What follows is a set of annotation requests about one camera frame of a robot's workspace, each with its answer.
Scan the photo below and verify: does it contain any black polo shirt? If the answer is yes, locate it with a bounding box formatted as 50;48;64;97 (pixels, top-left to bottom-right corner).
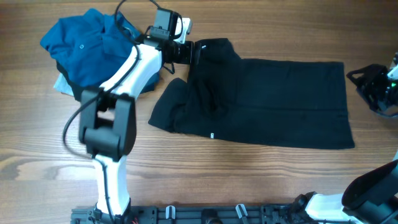
149;39;354;149

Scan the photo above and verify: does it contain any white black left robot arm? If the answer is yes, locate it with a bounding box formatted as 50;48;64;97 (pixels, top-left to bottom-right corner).
79;7;194;223

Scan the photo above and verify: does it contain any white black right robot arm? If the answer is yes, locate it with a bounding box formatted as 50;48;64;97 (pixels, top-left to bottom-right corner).
289;61;397;223

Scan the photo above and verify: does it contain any folded dark navy garment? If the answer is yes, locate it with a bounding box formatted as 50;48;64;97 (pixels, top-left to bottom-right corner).
141;72;160;94

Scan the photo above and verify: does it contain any blue polo shirt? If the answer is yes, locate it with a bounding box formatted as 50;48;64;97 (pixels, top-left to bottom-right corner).
40;9;141;88

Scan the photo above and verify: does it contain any folded black garment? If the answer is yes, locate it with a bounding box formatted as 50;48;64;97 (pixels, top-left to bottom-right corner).
56;61;85;101

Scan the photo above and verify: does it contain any folded light grey garment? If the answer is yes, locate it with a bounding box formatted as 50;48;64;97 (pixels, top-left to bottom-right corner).
53;73;74;96

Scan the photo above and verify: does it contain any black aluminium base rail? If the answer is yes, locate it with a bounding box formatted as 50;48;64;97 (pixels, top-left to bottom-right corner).
70;204;313;224

